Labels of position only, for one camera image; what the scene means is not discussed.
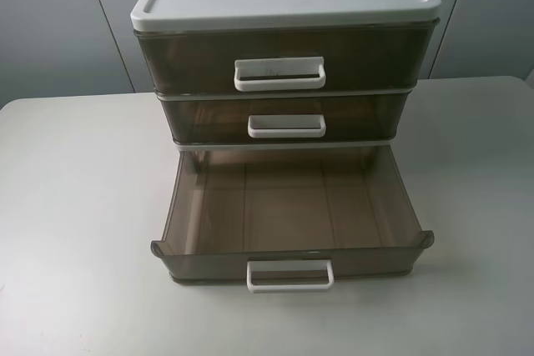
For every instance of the smoky transparent drawer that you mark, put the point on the smoky transparent drawer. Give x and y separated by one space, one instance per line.
240 120
351 58
289 220

